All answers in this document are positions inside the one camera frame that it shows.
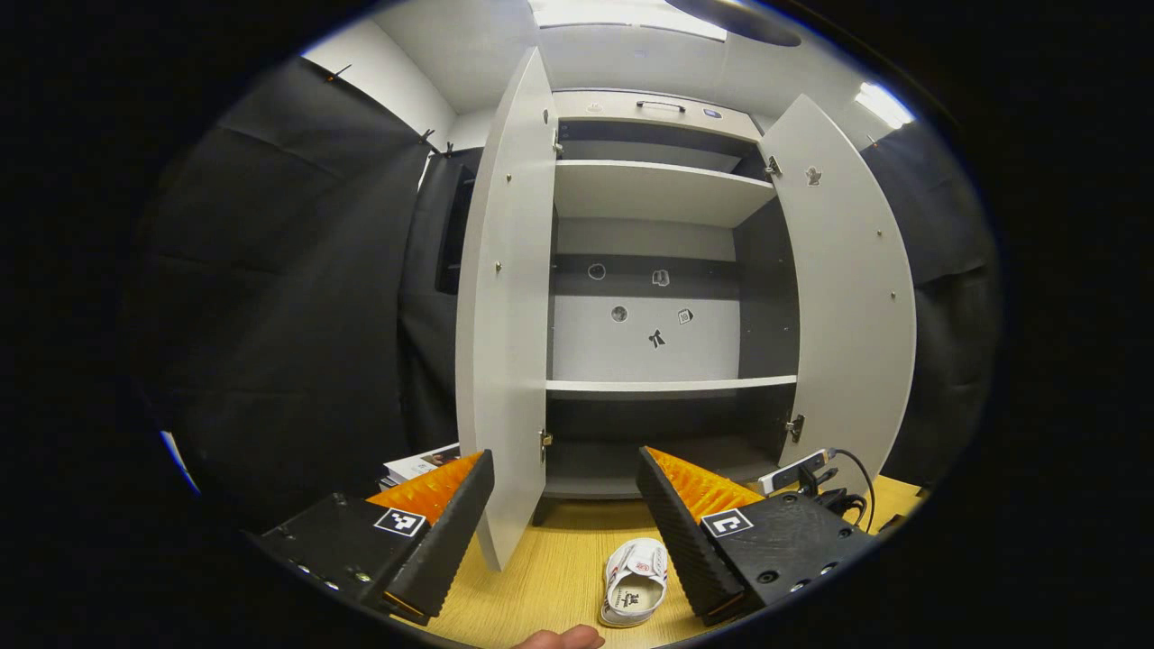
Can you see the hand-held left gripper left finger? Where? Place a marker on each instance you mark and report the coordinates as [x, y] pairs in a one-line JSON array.
[[451, 541]]

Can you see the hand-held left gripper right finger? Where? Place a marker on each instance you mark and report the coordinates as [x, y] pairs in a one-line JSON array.
[[685, 541]]

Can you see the white sneaker shoe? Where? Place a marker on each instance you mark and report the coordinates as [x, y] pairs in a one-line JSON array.
[[631, 586]]

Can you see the white cabinet door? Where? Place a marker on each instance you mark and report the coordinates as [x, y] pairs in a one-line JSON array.
[[847, 297], [505, 315]]

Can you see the white book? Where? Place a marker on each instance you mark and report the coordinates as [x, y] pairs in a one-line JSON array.
[[419, 464]]

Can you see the white power strip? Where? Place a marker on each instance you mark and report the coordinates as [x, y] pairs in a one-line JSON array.
[[792, 471]]

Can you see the black power plug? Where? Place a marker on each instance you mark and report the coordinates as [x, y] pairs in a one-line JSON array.
[[834, 498]]

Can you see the ceiling light panel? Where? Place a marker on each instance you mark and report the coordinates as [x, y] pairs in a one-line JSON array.
[[883, 105], [631, 16]]

